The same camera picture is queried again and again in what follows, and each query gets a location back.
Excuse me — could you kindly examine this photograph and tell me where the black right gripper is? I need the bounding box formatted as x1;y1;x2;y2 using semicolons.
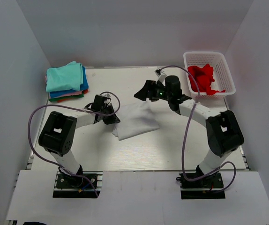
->
134;80;172;102

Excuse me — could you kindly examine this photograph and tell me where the white t shirt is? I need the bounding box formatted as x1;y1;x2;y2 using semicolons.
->
112;101;159;141

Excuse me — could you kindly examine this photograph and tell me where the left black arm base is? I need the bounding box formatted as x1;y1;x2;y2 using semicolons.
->
52;172;103;199

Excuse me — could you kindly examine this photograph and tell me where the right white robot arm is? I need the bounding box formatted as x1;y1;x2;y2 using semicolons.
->
134;75;244;187

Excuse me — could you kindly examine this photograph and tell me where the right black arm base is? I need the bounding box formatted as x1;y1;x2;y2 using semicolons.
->
176;172;225;200

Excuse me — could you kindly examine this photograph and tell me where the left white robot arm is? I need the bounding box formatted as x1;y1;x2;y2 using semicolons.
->
38;91;120;187

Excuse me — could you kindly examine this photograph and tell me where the green folded t shirt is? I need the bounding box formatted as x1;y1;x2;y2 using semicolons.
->
48;93;84;102

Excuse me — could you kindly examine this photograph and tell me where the blue folded t shirt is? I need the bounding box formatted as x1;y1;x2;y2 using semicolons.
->
49;65;90;98

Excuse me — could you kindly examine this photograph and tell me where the red crumpled t shirt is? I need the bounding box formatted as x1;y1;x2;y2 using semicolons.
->
187;64;225;95

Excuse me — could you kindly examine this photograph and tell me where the teal folded t shirt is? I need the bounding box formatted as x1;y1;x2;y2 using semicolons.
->
46;61;83;92

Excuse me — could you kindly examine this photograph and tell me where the white plastic mesh basket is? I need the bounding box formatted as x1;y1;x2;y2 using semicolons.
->
183;51;236;99

